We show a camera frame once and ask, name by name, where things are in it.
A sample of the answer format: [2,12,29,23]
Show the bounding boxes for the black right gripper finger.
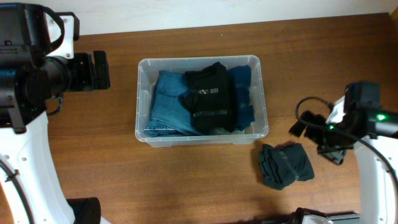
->
[317,149,347,165]
[289,110,314,138]

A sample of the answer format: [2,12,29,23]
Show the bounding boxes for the dark green-black garment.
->
[259,143,315,190]

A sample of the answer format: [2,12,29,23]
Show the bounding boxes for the teal blue shirt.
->
[227,65,255,131]

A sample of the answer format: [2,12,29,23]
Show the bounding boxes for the black garment with tape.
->
[180,62,236,133]

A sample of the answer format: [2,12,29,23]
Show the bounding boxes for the dark blue jeans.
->
[144,70,201,138]

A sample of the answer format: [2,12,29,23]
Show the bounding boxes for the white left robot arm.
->
[1,2,111,223]

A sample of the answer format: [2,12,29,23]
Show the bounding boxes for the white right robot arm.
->
[289,81,397,224]

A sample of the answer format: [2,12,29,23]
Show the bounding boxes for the light blue folded jeans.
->
[208,128,244,136]

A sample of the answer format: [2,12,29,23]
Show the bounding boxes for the clear plastic storage bin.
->
[135,55,269,147]

